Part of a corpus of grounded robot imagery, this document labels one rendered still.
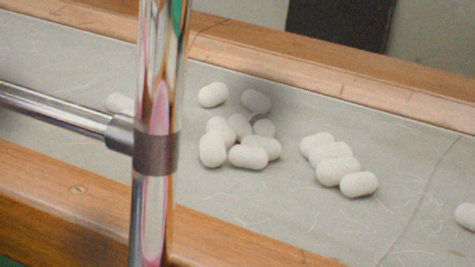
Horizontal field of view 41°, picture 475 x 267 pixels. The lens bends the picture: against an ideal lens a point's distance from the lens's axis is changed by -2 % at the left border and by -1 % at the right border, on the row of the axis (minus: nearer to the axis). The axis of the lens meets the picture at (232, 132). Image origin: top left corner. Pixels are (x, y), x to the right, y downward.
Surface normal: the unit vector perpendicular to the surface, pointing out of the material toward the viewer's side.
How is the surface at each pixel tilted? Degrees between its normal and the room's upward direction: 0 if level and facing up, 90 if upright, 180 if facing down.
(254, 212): 0
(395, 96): 45
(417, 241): 0
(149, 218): 90
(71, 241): 90
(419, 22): 89
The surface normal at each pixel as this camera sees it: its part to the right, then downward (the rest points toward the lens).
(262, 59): -0.23, -0.39
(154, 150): 0.02, 0.44
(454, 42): -0.52, 0.31
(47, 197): 0.11, -0.90
